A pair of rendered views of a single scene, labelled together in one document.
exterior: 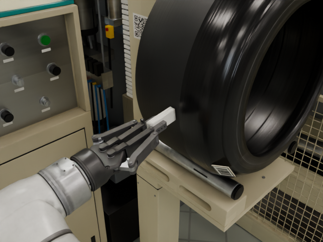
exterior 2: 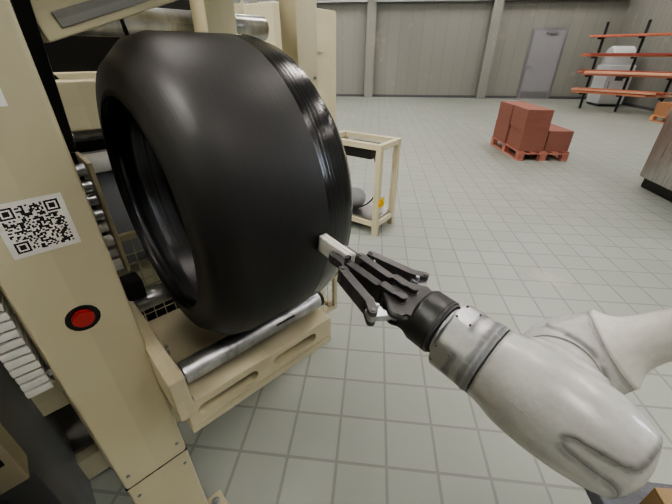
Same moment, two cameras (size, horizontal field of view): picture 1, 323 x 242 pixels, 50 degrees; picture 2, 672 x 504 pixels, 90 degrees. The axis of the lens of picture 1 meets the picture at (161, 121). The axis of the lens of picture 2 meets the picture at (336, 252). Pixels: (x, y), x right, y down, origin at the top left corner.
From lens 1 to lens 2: 77 cm
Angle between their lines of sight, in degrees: 74
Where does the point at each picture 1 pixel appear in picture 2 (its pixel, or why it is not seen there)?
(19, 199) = (557, 354)
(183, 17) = (276, 119)
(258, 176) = not seen: hidden behind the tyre
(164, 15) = (246, 129)
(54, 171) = (488, 324)
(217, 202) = (317, 322)
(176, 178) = (268, 358)
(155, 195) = (186, 460)
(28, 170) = not seen: outside the picture
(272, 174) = not seen: hidden behind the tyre
